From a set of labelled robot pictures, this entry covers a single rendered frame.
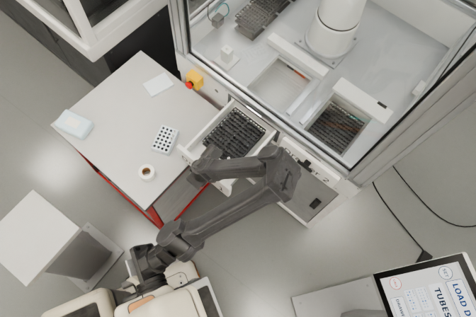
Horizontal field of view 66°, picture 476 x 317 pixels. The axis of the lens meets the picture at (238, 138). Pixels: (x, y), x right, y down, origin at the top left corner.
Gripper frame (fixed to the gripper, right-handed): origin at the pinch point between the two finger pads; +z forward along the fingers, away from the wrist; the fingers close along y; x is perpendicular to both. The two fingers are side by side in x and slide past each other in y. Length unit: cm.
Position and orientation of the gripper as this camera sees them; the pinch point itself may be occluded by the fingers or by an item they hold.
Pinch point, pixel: (202, 180)
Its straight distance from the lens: 150.9
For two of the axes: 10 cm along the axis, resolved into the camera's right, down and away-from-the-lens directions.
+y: 6.5, -7.0, 2.9
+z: -0.3, 3.5, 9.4
